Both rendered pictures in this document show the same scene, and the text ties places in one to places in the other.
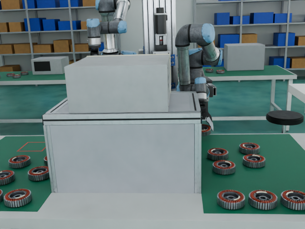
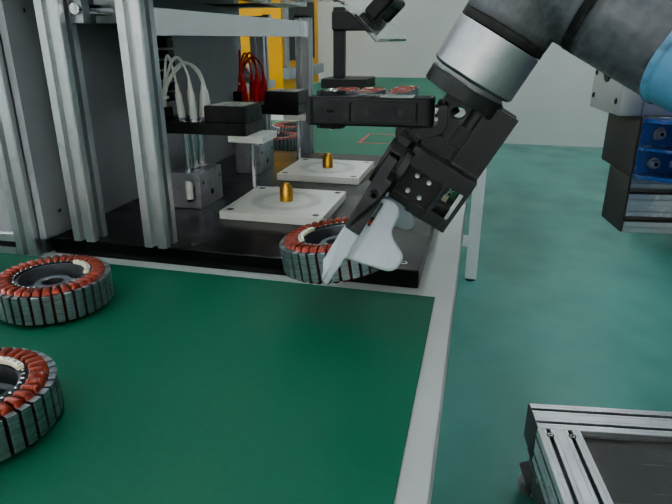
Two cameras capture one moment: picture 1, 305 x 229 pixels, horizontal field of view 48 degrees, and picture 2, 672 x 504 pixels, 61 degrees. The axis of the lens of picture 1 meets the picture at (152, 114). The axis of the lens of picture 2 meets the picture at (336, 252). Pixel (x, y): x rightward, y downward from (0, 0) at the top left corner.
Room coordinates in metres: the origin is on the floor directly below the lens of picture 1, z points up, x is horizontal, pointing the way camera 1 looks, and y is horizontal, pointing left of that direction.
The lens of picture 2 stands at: (2.13, -0.83, 1.01)
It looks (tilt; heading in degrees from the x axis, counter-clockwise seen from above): 21 degrees down; 99
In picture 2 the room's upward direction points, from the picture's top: straight up
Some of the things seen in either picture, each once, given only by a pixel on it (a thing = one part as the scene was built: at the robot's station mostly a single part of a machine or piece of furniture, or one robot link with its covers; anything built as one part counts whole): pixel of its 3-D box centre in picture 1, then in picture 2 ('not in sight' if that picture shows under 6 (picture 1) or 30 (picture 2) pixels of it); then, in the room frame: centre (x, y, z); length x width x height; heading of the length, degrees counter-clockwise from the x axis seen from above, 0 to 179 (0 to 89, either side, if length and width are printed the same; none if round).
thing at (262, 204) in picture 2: not in sight; (286, 204); (1.92, -0.03, 0.78); 0.15 x 0.15 x 0.01; 85
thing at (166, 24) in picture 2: not in sight; (246, 26); (1.83, 0.10, 1.03); 0.62 x 0.01 x 0.03; 85
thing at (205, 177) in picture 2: not in sight; (197, 184); (1.78, -0.02, 0.80); 0.08 x 0.05 x 0.06; 85
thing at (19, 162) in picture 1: (19, 161); (292, 130); (1.75, 0.74, 0.77); 0.11 x 0.11 x 0.04
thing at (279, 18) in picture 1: (280, 17); not in sight; (7.96, -2.94, 1.38); 0.42 x 0.36 x 0.20; 173
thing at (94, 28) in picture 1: (93, 28); not in sight; (2.11, 0.33, 1.45); 0.09 x 0.08 x 0.11; 175
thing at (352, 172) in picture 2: not in sight; (327, 170); (1.94, 0.21, 0.78); 0.15 x 0.15 x 0.01; 85
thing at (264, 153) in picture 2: not in sight; (255, 155); (1.80, 0.22, 0.80); 0.08 x 0.05 x 0.06; 85
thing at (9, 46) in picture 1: (7, 48); not in sight; (8.51, 3.45, 0.89); 0.42 x 0.40 x 0.21; 83
